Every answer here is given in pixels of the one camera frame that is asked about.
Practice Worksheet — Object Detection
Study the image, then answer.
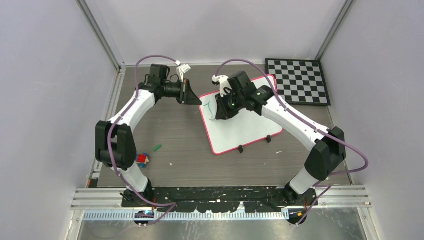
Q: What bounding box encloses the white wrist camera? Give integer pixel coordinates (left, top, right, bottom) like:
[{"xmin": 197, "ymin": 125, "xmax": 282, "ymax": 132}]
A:
[
  {"xmin": 176, "ymin": 63, "xmax": 191, "ymax": 80},
  {"xmin": 212, "ymin": 75, "xmax": 233, "ymax": 98}
]

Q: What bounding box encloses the black white chessboard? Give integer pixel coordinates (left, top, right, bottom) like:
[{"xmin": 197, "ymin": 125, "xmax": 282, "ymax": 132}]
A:
[{"xmin": 265, "ymin": 58, "xmax": 331, "ymax": 107}]

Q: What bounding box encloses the blue red toy car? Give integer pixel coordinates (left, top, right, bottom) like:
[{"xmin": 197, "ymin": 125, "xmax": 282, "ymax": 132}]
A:
[{"xmin": 135, "ymin": 153, "xmax": 150, "ymax": 168}]

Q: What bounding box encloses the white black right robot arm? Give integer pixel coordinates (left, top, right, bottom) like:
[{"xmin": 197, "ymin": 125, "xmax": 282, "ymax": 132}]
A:
[{"xmin": 212, "ymin": 71, "xmax": 346, "ymax": 205}]

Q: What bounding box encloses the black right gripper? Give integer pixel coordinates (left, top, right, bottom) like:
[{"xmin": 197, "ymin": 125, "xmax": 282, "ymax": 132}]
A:
[{"xmin": 216, "ymin": 89, "xmax": 245, "ymax": 120}]

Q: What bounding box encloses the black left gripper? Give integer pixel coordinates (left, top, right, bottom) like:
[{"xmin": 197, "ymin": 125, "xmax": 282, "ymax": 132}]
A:
[{"xmin": 161, "ymin": 79, "xmax": 203, "ymax": 106}]

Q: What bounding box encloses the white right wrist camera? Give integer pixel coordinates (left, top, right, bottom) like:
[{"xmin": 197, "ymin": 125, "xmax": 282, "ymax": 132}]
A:
[{"xmin": 212, "ymin": 75, "xmax": 233, "ymax": 98}]

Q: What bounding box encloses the pink framed whiteboard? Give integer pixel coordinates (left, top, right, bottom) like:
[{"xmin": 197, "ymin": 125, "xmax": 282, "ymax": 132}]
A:
[{"xmin": 199, "ymin": 86, "xmax": 283, "ymax": 155}]

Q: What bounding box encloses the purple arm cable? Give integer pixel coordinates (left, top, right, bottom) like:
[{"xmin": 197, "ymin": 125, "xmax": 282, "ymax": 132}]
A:
[
  {"xmin": 106, "ymin": 54, "xmax": 182, "ymax": 227},
  {"xmin": 214, "ymin": 58, "xmax": 370, "ymax": 227}
]

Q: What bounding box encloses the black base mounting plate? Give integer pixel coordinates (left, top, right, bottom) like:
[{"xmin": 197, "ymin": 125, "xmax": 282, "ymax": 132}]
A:
[{"xmin": 120, "ymin": 186, "xmax": 320, "ymax": 215}]

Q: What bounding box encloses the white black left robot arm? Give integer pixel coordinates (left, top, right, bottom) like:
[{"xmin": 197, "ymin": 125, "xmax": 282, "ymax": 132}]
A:
[{"xmin": 95, "ymin": 64, "xmax": 202, "ymax": 207}]

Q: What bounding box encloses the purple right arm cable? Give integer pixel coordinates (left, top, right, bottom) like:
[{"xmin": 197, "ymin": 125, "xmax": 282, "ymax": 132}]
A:
[{"xmin": 214, "ymin": 58, "xmax": 370, "ymax": 227}]

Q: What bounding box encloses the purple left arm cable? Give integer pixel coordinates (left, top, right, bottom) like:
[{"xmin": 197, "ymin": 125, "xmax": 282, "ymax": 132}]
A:
[{"xmin": 106, "ymin": 54, "xmax": 182, "ymax": 227}]

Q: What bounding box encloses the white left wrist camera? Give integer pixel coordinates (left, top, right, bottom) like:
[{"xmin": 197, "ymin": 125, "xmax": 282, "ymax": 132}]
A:
[{"xmin": 176, "ymin": 63, "xmax": 191, "ymax": 80}]

